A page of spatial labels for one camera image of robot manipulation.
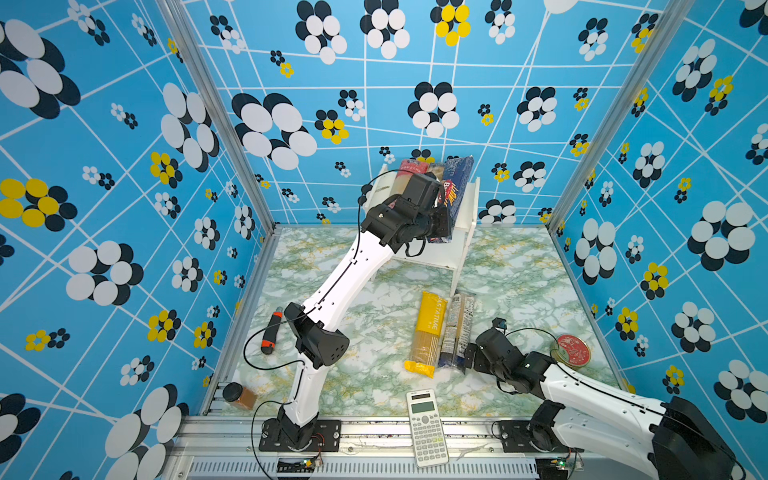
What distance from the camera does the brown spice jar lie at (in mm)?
738

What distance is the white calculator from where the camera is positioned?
0.72 m

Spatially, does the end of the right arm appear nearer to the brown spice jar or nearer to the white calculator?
the white calculator

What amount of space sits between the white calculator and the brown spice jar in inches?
16.6
